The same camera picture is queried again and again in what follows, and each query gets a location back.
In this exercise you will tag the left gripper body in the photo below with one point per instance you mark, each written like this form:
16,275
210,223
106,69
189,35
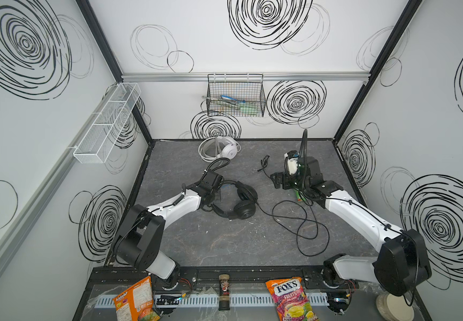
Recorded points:
214,180

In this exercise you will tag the orange snack bag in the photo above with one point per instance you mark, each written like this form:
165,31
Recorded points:
136,303

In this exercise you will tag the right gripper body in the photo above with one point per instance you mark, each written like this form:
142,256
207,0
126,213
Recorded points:
279,178

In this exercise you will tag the items in wire basket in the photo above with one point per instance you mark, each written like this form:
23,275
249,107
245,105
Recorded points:
235,107

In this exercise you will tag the green snack packet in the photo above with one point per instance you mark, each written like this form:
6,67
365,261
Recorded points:
299,196

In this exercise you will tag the Fox's fruits candy bag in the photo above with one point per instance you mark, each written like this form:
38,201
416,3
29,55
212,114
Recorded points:
290,299

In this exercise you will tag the clear acrylic wall shelf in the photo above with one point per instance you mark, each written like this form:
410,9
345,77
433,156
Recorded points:
102,136

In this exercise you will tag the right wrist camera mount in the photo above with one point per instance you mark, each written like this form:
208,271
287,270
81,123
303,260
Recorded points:
291,163

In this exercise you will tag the white headphones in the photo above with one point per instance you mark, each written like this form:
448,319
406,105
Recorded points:
217,147

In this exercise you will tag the black headphones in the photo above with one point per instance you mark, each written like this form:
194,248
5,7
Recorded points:
245,208

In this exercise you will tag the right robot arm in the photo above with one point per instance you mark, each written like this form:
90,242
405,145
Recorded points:
402,262

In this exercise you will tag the white slotted cable duct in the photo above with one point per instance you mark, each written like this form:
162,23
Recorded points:
212,301

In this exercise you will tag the small dark spice bottle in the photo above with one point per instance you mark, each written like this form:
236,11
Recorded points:
224,292

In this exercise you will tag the black wire basket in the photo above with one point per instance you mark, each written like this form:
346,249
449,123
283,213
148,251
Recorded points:
245,86

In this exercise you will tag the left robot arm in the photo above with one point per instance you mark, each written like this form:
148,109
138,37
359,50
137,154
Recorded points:
138,239

